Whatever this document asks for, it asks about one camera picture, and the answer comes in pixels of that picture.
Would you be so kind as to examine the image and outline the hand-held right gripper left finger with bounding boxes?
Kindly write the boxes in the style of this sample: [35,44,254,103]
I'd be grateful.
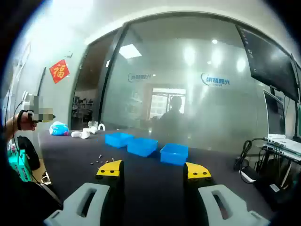
[43,160,125,226]

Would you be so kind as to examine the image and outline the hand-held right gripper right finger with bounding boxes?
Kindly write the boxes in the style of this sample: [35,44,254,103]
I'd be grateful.
[183,161,271,226]

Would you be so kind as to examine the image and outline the group of metal fasteners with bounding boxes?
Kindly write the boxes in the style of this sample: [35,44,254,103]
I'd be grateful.
[90,154,116,164]

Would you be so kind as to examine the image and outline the blue plastic bin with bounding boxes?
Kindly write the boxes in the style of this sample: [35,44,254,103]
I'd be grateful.
[105,132,135,149]
[127,137,158,158]
[159,143,189,166]

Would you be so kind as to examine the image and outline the person's left hand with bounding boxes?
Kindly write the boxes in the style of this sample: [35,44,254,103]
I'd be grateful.
[18,111,38,131]

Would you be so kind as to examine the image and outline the blue white tissue pack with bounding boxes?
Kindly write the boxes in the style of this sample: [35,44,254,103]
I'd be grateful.
[48,121,70,137]

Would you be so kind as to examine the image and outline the black backpack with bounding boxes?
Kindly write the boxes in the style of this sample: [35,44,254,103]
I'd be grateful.
[16,136,41,171]

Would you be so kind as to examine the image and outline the shelf with items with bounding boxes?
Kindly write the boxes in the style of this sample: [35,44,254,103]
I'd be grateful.
[72,95,95,118]

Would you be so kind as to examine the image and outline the white plastic object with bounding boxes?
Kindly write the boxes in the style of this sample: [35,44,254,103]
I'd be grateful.
[82,126,98,135]
[71,130,91,139]

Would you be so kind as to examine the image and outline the green box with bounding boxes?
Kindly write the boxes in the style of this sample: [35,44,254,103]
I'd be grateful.
[8,148,32,182]

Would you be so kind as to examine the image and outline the person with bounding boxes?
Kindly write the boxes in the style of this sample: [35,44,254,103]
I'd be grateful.
[0,164,64,226]
[151,95,189,144]

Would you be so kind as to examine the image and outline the person at right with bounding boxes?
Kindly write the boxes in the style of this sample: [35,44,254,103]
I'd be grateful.
[0,164,64,226]

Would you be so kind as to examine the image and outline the white electronic device with ports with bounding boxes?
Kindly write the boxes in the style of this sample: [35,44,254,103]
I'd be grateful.
[262,134,301,162]

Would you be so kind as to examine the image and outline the open laptop screen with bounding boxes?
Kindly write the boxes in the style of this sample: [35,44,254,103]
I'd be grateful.
[262,89,287,138]

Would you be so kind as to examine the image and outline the large black monitor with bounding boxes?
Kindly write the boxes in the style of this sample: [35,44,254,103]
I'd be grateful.
[236,23,300,102]

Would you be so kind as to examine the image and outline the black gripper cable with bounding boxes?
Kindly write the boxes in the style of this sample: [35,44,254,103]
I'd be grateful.
[10,101,24,146]

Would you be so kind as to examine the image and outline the black door handle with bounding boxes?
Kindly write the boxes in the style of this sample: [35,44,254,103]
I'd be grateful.
[37,67,47,97]

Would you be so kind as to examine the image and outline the red diamond wall decoration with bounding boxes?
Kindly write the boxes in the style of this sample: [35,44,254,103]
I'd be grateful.
[48,59,71,84]

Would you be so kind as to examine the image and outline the bundle of black cables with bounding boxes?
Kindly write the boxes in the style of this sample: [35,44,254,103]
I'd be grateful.
[234,137,268,171]

